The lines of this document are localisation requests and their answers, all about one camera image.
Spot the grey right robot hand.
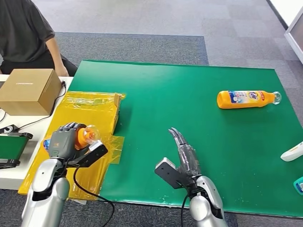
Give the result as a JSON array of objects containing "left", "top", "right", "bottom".
[{"left": 169, "top": 127, "right": 203, "bottom": 178}]

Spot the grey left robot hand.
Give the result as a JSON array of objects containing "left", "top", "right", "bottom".
[{"left": 48, "top": 122, "right": 91, "bottom": 161}]

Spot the person's hand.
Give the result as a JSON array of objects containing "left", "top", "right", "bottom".
[{"left": 54, "top": 63, "right": 70, "bottom": 78}]

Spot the orange bottle with clear cap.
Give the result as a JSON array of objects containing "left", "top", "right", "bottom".
[
  {"left": 217, "top": 90, "right": 283, "bottom": 110},
  {"left": 43, "top": 124, "right": 101, "bottom": 153}
]

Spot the white plastic bottle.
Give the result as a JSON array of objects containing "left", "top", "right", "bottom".
[{"left": 280, "top": 141, "right": 303, "bottom": 162}]

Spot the yellow film wrapped cardboard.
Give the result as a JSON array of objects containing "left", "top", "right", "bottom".
[{"left": 17, "top": 91, "right": 125, "bottom": 201}]

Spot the brown cardboard box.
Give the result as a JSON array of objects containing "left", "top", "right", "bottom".
[{"left": 0, "top": 68, "right": 63, "bottom": 117}]

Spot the green table mat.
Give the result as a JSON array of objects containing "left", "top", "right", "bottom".
[{"left": 69, "top": 60, "right": 303, "bottom": 218}]

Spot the small green belt conveyor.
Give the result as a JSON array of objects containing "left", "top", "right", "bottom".
[{"left": 0, "top": 131, "right": 33, "bottom": 170}]

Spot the person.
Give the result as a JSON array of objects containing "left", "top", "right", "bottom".
[{"left": 0, "top": 0, "right": 79, "bottom": 78}]

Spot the black flat device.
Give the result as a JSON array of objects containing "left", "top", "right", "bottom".
[{"left": 0, "top": 124, "right": 20, "bottom": 134}]

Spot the white side table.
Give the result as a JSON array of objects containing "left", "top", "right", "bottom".
[{"left": 0, "top": 74, "right": 74, "bottom": 191}]

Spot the teal plastic item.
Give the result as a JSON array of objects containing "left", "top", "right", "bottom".
[{"left": 293, "top": 176, "right": 303, "bottom": 196}]

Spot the white framed board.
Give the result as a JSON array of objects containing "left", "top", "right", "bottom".
[{"left": 283, "top": 6, "right": 303, "bottom": 65}]

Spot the black power cable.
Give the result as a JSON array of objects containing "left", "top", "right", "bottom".
[{"left": 13, "top": 80, "right": 66, "bottom": 132}]

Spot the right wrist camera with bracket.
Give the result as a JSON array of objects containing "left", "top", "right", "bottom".
[{"left": 154, "top": 157, "right": 192, "bottom": 190}]

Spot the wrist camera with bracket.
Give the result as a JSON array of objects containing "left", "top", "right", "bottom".
[
  {"left": 67, "top": 140, "right": 109, "bottom": 169},
  {"left": 154, "top": 157, "right": 192, "bottom": 190}
]

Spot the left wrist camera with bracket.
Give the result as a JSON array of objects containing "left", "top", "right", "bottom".
[{"left": 67, "top": 140, "right": 109, "bottom": 169}]

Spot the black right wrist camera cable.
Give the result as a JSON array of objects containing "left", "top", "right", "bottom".
[{"left": 181, "top": 194, "right": 189, "bottom": 227}]

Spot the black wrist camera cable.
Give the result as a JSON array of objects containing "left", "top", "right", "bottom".
[
  {"left": 73, "top": 164, "right": 116, "bottom": 227},
  {"left": 181, "top": 194, "right": 189, "bottom": 227}
]

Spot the black left wrist camera cable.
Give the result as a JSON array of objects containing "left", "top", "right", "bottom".
[{"left": 73, "top": 164, "right": 116, "bottom": 227}]

